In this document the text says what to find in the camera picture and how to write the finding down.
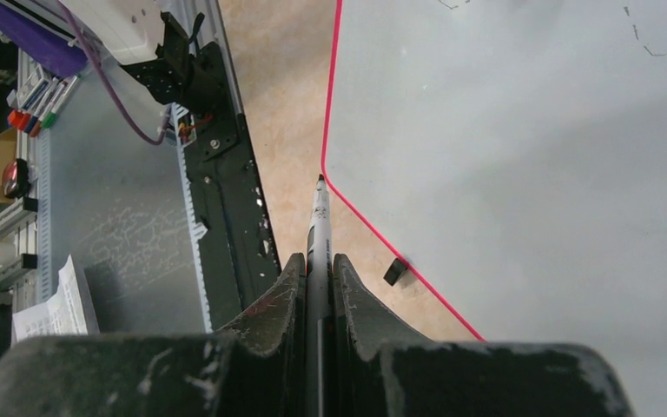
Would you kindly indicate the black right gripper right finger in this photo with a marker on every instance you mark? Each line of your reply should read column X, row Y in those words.
column 387, row 368

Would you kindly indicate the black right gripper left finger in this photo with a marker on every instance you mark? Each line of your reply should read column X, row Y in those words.
column 252, row 366

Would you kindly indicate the white whiteboard marker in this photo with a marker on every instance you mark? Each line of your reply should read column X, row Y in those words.
column 319, row 310

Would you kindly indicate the pink framed whiteboard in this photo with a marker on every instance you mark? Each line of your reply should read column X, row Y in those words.
column 514, row 154

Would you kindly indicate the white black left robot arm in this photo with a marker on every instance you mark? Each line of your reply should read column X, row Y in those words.
column 147, row 42

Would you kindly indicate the black whiteboard clip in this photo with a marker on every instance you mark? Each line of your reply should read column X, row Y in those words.
column 395, row 271

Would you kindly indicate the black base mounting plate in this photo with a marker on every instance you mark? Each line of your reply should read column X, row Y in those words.
column 239, row 257

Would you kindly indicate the white paper sheet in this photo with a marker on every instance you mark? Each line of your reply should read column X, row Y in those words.
column 70, row 310

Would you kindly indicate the red black emergency button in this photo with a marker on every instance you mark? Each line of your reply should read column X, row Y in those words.
column 15, row 179

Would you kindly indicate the set of coloured markers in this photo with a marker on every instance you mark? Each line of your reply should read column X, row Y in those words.
column 30, row 117

